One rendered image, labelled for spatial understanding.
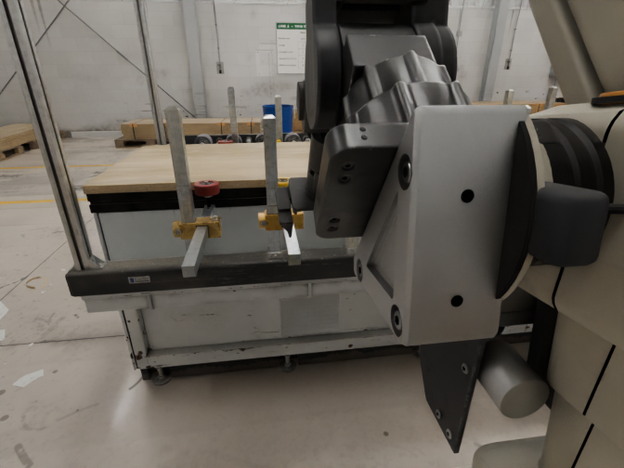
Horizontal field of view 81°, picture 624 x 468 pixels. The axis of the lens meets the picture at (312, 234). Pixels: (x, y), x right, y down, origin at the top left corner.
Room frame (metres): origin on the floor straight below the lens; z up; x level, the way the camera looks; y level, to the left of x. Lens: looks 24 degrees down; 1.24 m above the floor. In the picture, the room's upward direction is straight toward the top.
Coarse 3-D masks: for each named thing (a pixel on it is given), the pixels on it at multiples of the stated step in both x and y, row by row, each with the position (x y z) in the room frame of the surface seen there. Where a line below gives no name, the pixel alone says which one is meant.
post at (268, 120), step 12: (264, 120) 1.02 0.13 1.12; (264, 132) 1.02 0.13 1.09; (264, 144) 1.02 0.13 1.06; (276, 144) 1.02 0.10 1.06; (276, 156) 1.02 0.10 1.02; (276, 168) 1.02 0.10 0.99; (276, 180) 1.02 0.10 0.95; (276, 204) 1.02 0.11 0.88; (276, 240) 1.02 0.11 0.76; (276, 252) 1.02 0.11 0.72
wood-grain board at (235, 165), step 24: (192, 144) 1.88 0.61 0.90; (216, 144) 1.88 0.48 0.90; (240, 144) 1.88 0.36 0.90; (288, 144) 1.88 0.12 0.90; (120, 168) 1.38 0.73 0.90; (144, 168) 1.38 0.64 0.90; (168, 168) 1.38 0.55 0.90; (192, 168) 1.38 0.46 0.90; (216, 168) 1.38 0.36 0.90; (240, 168) 1.38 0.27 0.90; (264, 168) 1.38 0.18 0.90; (288, 168) 1.38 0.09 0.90; (96, 192) 1.15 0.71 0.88; (120, 192) 1.16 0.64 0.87
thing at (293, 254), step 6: (294, 234) 0.90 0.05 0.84; (288, 240) 0.86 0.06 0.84; (294, 240) 0.86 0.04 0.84; (288, 246) 0.82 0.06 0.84; (294, 246) 0.82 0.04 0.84; (288, 252) 0.79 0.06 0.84; (294, 252) 0.79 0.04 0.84; (288, 258) 0.78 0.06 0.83; (294, 258) 0.78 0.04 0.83; (300, 258) 0.78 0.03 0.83; (294, 264) 0.78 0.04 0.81; (300, 264) 0.78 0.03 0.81
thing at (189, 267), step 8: (208, 208) 1.13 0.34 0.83; (208, 216) 1.06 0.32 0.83; (200, 232) 0.94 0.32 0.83; (192, 240) 0.88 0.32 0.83; (200, 240) 0.88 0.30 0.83; (192, 248) 0.84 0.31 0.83; (200, 248) 0.84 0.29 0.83; (192, 256) 0.79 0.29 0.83; (200, 256) 0.83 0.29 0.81; (184, 264) 0.76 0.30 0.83; (192, 264) 0.76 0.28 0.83; (184, 272) 0.75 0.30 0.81; (192, 272) 0.75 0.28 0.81
